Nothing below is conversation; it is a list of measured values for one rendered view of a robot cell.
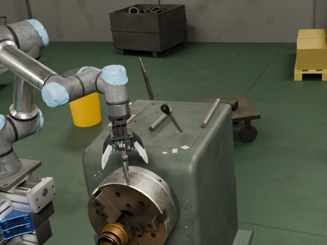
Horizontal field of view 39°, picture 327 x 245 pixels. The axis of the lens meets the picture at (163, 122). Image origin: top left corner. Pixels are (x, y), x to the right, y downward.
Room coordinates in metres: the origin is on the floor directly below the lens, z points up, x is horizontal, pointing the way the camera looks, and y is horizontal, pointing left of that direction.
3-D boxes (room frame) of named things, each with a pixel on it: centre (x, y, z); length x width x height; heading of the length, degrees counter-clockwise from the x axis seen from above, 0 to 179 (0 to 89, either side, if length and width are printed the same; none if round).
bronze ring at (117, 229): (1.30, 0.21, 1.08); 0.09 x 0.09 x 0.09; 66
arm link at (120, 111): (1.37, 0.13, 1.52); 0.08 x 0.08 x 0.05
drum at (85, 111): (5.03, 0.88, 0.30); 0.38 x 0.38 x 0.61
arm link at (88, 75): (1.42, 0.22, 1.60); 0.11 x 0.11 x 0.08; 45
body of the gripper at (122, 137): (1.36, 0.14, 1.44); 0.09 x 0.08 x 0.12; 6
